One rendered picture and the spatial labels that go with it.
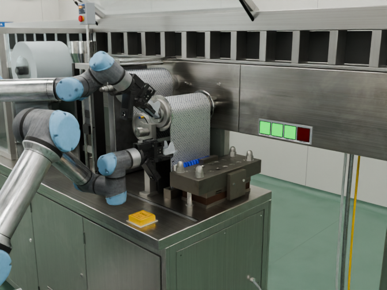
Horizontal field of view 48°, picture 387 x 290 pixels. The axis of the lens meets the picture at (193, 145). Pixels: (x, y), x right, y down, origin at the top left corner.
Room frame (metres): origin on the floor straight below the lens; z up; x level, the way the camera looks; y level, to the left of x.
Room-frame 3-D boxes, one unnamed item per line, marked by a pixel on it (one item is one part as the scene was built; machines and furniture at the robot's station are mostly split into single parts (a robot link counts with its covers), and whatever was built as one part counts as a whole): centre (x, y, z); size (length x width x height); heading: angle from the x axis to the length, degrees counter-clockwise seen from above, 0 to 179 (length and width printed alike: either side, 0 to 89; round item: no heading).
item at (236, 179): (1.67, -0.18, 0.96); 0.10 x 0.03 x 0.11; 136
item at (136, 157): (1.56, 0.23, 1.11); 0.08 x 0.05 x 0.08; 46
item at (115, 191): (1.51, 0.30, 1.01); 0.11 x 0.08 x 0.11; 61
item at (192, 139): (1.78, 0.01, 1.11); 0.23 x 0.01 x 0.18; 136
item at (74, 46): (2.31, 0.58, 1.50); 0.14 x 0.14 x 0.06
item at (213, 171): (1.73, -0.10, 1.00); 0.40 x 0.16 x 0.06; 136
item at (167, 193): (1.78, 0.01, 0.92); 0.28 x 0.04 x 0.04; 136
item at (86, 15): (2.14, 0.51, 1.66); 0.07 x 0.07 x 0.10; 46
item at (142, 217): (1.46, 0.19, 0.91); 0.07 x 0.07 x 0.02; 46
